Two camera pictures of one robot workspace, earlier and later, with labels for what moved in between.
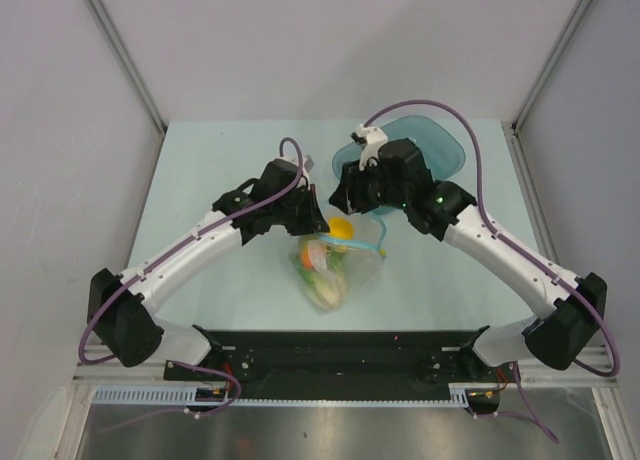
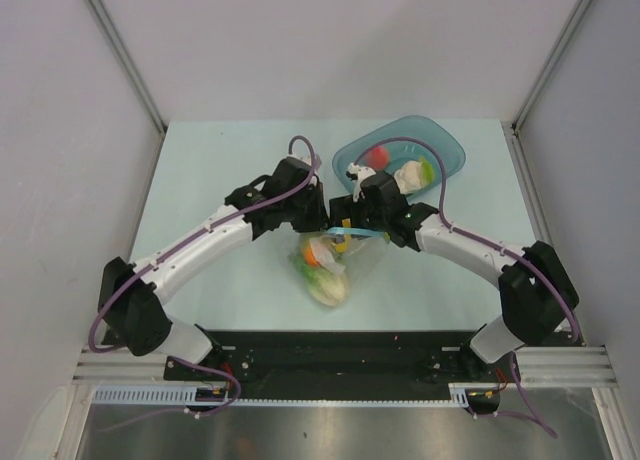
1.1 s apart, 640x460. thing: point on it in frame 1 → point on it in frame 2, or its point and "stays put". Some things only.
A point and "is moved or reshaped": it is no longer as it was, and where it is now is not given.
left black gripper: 314,222 stays put
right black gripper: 350,196 → 342,208
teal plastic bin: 442,153 stays put
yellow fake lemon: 340,228 is moved or reshaped
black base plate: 344,363 stays put
